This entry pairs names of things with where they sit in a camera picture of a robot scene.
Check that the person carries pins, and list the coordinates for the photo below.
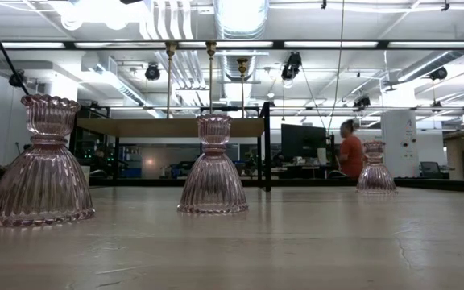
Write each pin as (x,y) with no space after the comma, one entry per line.
(353,153)

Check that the large black monitor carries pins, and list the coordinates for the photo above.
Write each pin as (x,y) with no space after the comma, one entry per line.
(302,141)

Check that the black ceiling spotlight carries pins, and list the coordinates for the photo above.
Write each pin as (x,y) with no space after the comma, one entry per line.
(361,101)
(292,66)
(152,72)
(439,73)
(16,78)

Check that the wooden shelf with black legs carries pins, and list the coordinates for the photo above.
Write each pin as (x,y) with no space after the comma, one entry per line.
(155,127)

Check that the dark office chair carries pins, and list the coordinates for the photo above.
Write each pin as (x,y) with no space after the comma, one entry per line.
(430,169)

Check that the black aluminium table frame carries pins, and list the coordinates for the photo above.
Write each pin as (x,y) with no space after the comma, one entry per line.
(437,185)

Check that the silver ventilation duct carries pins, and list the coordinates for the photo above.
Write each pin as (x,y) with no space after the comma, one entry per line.
(242,16)

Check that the black overhead frame beam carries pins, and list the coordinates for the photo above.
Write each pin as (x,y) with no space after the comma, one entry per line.
(278,44)

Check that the pink ribbed glass candle holder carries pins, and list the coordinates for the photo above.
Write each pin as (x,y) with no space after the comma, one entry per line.
(214,181)
(376,177)
(42,181)

